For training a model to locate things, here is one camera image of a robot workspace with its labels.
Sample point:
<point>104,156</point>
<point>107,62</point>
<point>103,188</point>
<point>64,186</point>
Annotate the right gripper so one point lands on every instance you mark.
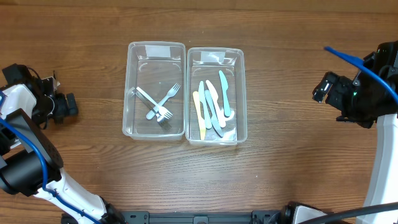
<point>325,88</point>

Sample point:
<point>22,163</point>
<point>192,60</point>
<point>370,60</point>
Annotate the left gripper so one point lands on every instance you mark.
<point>62,106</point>

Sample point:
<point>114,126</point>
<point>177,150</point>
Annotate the pale blue plastic knife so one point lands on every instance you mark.
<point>224,87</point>

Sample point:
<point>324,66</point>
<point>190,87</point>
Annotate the silver metal fork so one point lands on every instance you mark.
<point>162,122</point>

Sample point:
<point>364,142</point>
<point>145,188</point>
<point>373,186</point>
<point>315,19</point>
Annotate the thick white plastic fork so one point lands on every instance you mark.
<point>171,93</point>

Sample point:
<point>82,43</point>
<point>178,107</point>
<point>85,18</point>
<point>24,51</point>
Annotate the thin white plastic fork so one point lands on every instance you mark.
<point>163,111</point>

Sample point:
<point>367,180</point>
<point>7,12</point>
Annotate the white plastic knife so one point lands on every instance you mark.
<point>214,119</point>

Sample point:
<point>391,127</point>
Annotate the light blue plastic knife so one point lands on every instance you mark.
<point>201,90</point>

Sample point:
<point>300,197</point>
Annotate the cream plastic knife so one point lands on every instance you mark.
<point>201,121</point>

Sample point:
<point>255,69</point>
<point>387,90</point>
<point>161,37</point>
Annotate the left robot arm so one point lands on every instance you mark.
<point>28,103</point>

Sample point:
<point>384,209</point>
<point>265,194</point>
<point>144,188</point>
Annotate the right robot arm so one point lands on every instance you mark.
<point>370,99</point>

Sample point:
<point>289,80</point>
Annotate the left clear plastic container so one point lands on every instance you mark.
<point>154,66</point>

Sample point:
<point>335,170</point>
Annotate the clear plastic container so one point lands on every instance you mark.
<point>204,63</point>
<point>154,66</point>

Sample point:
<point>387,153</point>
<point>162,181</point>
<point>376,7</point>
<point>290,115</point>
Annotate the right clear plastic container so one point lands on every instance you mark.
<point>204,63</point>

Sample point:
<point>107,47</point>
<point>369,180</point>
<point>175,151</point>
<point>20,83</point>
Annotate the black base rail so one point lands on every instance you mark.
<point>254,217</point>

